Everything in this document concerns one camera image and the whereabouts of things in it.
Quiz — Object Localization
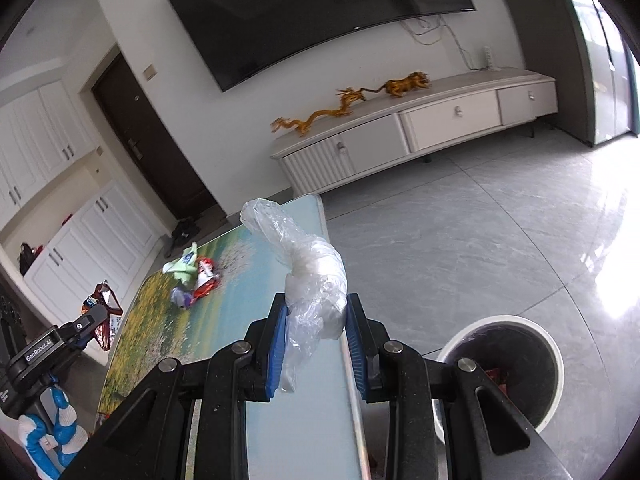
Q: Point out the black shoes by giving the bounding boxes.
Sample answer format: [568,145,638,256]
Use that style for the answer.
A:
[170,217,201,241]

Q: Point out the green wrapper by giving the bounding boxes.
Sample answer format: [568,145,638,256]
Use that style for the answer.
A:
[164,242,198,286]

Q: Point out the white television cabinet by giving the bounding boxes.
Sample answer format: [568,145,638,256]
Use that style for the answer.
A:
[270,67,558,196]

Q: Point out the red and white wrapper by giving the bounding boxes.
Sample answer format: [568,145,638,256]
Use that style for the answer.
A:
[192,257,221,301]

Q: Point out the black bag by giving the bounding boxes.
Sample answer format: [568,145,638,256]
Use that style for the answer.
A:
[19,242,38,276]

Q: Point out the clear plastic bag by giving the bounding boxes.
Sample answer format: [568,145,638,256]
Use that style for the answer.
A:
[240,199,348,393]

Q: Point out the white waste bin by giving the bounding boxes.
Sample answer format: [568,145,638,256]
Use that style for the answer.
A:
[437,315,566,443]

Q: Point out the person's left hand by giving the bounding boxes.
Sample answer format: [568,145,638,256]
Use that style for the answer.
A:
[17,385,88,480]

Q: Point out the white upper wall cupboards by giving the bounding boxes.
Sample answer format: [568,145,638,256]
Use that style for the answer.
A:
[0,80,98,221]

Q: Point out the dark brown entrance door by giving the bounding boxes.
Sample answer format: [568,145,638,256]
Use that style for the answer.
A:
[92,55,216,221]

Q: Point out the brown snack packet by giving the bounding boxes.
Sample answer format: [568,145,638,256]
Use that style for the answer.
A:
[82,282,123,351]

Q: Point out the black bin liner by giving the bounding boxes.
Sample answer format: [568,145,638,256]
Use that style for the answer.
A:
[447,324,560,433]

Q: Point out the television cables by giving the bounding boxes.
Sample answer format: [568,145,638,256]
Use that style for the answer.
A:
[405,15,481,68]

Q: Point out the golden tiger ornament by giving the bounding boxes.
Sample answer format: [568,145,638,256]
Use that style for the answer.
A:
[382,71,432,97]

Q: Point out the white lower cupboards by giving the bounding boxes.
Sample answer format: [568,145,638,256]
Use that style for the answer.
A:
[22,175,161,316]

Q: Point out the golden dragon ornament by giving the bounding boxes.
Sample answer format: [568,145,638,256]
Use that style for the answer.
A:
[271,87,368,137]

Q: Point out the wall-mounted black television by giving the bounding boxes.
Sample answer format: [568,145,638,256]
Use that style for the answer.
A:
[162,0,476,92]

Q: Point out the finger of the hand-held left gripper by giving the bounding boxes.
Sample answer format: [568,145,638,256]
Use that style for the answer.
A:
[55,305,108,351]

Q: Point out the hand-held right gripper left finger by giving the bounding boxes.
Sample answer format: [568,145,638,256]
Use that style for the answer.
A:
[60,292,291,480]

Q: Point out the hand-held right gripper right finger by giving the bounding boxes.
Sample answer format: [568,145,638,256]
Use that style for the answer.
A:
[345,292,573,480]

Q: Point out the grey wall panel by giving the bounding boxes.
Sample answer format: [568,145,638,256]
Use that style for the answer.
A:
[492,0,640,148]

